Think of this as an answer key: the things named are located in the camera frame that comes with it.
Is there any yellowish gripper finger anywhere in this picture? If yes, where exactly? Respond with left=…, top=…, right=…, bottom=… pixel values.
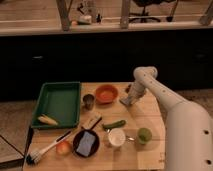
left=128, top=96, right=140, bottom=105

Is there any grey towel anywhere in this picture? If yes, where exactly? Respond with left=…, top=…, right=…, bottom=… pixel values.
left=119, top=97, right=131, bottom=106

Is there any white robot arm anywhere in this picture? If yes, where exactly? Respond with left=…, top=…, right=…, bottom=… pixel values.
left=128, top=67, right=213, bottom=171

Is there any white paper cup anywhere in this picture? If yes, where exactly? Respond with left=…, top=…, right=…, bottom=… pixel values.
left=107, top=128, right=126, bottom=148

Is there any small metal cup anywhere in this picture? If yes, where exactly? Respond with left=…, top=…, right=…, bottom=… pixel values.
left=83, top=94, right=95, bottom=110

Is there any brown grape bunch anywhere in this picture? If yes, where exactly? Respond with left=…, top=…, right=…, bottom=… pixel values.
left=125, top=84, right=132, bottom=93

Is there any orange bowl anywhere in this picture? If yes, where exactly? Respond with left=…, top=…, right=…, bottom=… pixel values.
left=95, top=84, right=118, bottom=104

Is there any green cucumber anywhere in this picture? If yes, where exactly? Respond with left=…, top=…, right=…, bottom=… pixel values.
left=102, top=120, right=126, bottom=130

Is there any green apple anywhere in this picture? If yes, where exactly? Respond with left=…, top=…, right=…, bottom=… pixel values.
left=137, top=128, right=152, bottom=145

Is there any metal spoon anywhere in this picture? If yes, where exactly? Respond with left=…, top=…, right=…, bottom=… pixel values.
left=126, top=135, right=135, bottom=141

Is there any black frying pan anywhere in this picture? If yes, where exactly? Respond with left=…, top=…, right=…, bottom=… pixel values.
left=73, top=117, right=102, bottom=158

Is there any blue sponge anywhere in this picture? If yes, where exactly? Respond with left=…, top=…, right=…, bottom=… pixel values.
left=77, top=132, right=95, bottom=157

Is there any green plastic tray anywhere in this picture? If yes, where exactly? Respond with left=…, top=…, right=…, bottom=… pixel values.
left=31, top=82, right=81, bottom=129

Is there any black office chair base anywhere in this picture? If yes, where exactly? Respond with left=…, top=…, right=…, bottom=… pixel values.
left=129, top=0, right=160, bottom=23

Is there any red peach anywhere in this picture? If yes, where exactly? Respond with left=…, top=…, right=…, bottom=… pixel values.
left=56, top=140, right=71, bottom=155

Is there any wooden table leg middle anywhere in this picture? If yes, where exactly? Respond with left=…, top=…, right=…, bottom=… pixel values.
left=120, top=0, right=131, bottom=29

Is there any wooden table leg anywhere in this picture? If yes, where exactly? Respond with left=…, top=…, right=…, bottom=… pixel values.
left=120, top=0, right=131, bottom=29
left=56, top=0, right=72, bottom=31

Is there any yellow corn cob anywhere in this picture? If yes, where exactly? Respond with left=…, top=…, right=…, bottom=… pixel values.
left=38, top=115, right=58, bottom=125

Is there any wooden table leg left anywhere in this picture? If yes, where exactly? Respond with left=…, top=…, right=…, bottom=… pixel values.
left=56, top=0, right=72, bottom=31

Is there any white dish brush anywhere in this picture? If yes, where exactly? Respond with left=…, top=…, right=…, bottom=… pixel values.
left=26, top=131, right=71, bottom=165

